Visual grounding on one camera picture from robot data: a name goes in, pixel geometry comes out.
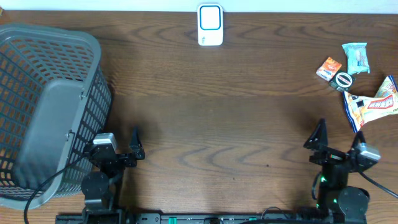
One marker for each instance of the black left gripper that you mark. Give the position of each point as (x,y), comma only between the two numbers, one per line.
(130,160)

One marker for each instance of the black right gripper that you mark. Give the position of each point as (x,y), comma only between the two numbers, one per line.
(311,143)

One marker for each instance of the yellow orange snack bag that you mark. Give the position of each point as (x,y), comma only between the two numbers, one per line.
(362,109)

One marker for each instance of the green white small box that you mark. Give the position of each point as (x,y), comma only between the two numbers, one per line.
(342,81)

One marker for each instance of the orange small box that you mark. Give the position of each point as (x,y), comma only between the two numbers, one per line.
(328,69)

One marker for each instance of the mint green wet wipes pack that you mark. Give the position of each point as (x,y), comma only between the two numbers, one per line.
(357,59)

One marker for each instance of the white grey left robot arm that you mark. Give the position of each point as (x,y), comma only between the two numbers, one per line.
(102,188)

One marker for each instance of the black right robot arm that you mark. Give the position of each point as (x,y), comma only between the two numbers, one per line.
(338,202)

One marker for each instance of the white barcode scanner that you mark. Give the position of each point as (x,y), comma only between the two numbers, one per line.
(210,24)

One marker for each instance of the dark grey plastic basket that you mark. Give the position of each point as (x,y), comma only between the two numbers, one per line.
(54,100)

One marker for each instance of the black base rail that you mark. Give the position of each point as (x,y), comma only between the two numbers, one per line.
(156,218)

